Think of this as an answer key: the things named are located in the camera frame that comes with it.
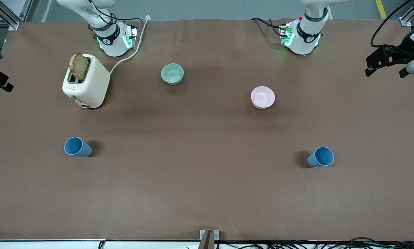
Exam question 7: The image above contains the blue ribbed plastic cup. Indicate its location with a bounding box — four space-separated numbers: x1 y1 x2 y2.
64 137 93 158
307 146 335 168

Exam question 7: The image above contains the brown bread slice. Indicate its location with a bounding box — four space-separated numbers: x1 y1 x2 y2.
69 53 90 82

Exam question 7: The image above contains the cream white toaster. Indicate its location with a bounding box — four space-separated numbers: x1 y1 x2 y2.
62 54 111 109

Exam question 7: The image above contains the pink bowl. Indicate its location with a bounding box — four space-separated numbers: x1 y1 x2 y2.
251 86 276 110

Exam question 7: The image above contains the green bowl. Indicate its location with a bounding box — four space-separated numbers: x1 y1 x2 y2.
160 63 185 85

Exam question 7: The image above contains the aluminium frame profile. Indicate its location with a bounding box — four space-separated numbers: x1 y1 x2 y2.
399 0 414 27
0 0 33 31

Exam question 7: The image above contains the black arm base cable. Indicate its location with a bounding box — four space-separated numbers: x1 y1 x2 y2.
251 17 285 37
90 0 144 38

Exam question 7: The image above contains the white toaster power cable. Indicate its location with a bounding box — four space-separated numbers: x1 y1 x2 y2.
109 15 151 75

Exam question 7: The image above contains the black cable bundle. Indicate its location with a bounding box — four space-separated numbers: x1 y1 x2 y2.
185 237 414 249

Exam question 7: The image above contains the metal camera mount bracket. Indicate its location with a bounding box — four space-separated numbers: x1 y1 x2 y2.
200 230 220 249

